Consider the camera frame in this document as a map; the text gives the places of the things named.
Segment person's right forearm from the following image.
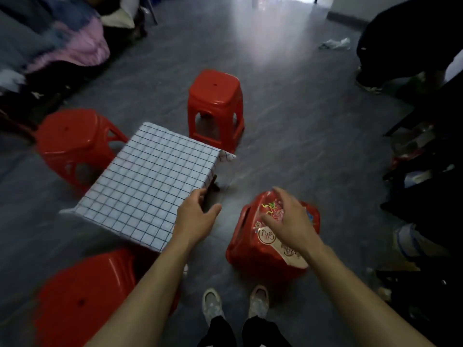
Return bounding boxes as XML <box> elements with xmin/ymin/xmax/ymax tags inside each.
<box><xmin>306</xmin><ymin>242</ymin><xmax>436</xmax><ymax>347</ymax></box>

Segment person's right hand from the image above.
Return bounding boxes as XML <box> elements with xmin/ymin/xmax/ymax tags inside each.
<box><xmin>260</xmin><ymin>187</ymin><xmax>323</xmax><ymax>254</ymax></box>

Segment person's left forearm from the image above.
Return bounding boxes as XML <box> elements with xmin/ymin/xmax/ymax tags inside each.
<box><xmin>85</xmin><ymin>238</ymin><xmax>194</xmax><ymax>347</ymax></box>

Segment red plastic stool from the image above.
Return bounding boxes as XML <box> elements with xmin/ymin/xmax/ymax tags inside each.
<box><xmin>34</xmin><ymin>248</ymin><xmax>180</xmax><ymax>347</ymax></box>
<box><xmin>187</xmin><ymin>69</ymin><xmax>245</xmax><ymax>154</ymax></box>
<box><xmin>35</xmin><ymin>108</ymin><xmax>129</xmax><ymax>195</ymax></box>

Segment pile of clothes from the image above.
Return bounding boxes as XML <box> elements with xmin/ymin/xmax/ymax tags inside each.
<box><xmin>0</xmin><ymin>0</ymin><xmax>148</xmax><ymax>116</ymax></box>

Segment white checked tablecloth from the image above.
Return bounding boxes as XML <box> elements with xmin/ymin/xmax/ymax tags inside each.
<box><xmin>59</xmin><ymin>121</ymin><xmax>237</xmax><ymax>253</ymax></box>

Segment dark cluttered shelf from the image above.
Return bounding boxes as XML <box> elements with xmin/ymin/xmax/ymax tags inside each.
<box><xmin>376</xmin><ymin>70</ymin><xmax>463</xmax><ymax>347</ymax></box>

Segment person's left white shoe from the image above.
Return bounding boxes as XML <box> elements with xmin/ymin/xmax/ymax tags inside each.
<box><xmin>201</xmin><ymin>288</ymin><xmax>225</xmax><ymax>326</ymax></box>

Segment person's left hand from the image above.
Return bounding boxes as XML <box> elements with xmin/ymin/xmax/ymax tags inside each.
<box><xmin>172</xmin><ymin>188</ymin><xmax>222</xmax><ymax>250</ymax></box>

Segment person's right white shoe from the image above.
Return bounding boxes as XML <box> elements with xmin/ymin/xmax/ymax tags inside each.
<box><xmin>248</xmin><ymin>284</ymin><xmax>270</xmax><ymax>319</ymax></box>

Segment red stool with printed seat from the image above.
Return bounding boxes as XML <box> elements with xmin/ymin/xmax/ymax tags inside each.
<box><xmin>226</xmin><ymin>191</ymin><xmax>321</xmax><ymax>283</ymax></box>

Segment person's black trousers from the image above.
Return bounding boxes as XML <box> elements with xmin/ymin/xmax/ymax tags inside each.
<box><xmin>197</xmin><ymin>316</ymin><xmax>292</xmax><ymax>347</ymax></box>

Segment person's white shoe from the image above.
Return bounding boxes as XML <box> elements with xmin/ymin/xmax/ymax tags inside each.
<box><xmin>201</xmin><ymin>288</ymin><xmax>225</xmax><ymax>326</ymax></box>
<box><xmin>248</xmin><ymin>284</ymin><xmax>270</xmax><ymax>319</ymax></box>

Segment crumpled clear plastic bag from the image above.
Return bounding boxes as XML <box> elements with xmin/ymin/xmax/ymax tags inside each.
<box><xmin>318</xmin><ymin>37</ymin><xmax>351</xmax><ymax>52</ymax></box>

